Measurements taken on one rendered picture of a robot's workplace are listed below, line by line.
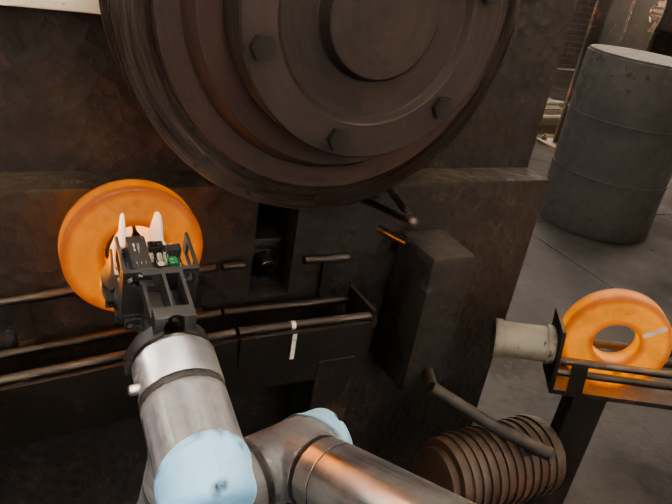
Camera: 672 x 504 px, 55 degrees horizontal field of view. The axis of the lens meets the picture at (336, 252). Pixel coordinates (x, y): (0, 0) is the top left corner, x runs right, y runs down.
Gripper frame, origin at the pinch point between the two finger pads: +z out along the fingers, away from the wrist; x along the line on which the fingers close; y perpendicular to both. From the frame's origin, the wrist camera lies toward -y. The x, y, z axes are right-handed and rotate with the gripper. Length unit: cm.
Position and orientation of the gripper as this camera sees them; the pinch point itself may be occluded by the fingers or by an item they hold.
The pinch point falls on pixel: (132, 232)
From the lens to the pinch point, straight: 76.9
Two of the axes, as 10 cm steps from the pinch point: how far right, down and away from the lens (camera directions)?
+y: 2.5, -7.4, -6.3
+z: -3.7, -6.7, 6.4
